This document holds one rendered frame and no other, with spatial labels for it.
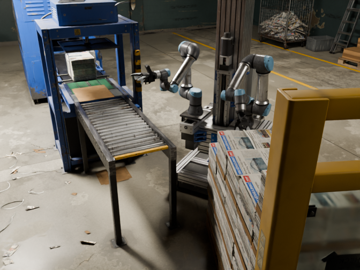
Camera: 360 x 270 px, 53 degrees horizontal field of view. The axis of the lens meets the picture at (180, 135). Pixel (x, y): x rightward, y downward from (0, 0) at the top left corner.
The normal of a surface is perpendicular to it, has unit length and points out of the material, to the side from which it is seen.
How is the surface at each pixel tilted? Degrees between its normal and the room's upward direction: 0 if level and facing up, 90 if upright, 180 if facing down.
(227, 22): 90
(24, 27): 90
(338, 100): 90
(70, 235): 0
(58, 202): 0
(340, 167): 0
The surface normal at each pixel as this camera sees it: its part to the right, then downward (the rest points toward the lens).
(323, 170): 0.00, -0.90
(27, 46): 0.43, 0.40
